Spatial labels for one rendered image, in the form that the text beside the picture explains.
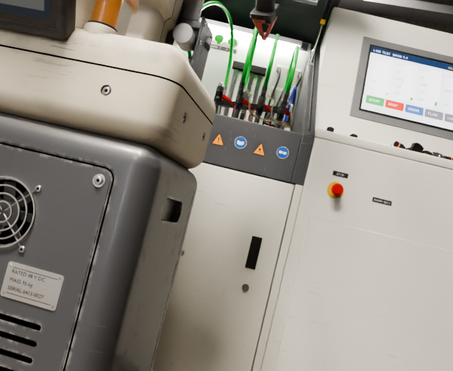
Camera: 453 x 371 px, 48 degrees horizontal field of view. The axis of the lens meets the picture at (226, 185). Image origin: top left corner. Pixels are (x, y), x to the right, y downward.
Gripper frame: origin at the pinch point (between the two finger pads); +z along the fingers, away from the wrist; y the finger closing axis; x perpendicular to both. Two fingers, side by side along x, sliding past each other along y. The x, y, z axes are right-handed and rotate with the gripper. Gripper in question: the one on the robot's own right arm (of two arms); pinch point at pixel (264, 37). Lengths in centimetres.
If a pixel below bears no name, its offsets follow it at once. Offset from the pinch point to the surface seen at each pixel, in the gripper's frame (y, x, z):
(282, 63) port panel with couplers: 49, 6, 33
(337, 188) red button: -24, -32, 34
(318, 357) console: -58, -37, 74
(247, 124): -17.2, -0.2, 21.9
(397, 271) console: -32, -54, 56
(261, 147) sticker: -20.5, -6.0, 27.2
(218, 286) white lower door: -54, -3, 58
